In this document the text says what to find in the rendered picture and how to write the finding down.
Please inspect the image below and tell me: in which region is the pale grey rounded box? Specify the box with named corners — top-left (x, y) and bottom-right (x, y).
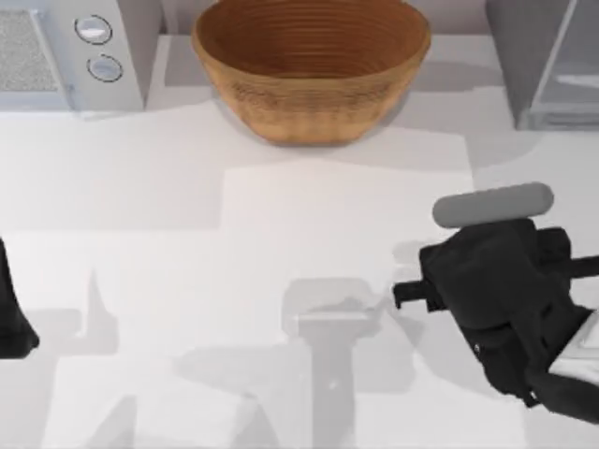
top-left (431, 181), bottom-right (556, 231)

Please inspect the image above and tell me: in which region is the brown woven basket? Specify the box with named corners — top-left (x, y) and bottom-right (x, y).
top-left (190, 0), bottom-right (432, 149)

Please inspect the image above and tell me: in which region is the grey cabinet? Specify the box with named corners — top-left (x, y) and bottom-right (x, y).
top-left (485, 0), bottom-right (599, 132)

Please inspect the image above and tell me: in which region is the pale microwave oven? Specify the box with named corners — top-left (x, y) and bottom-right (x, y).
top-left (0, 0), bottom-right (166, 121)

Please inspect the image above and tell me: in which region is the round grey microwave knob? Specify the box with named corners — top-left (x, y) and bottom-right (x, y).
top-left (73, 13), bottom-right (114, 45)
top-left (86, 52), bottom-right (124, 83)

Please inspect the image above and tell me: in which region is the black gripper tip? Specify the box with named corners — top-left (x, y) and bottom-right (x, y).
top-left (0, 237), bottom-right (41, 362)

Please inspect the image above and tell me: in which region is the microwave door with mesh window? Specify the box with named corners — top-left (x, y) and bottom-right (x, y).
top-left (0, 8), bottom-right (77, 111)

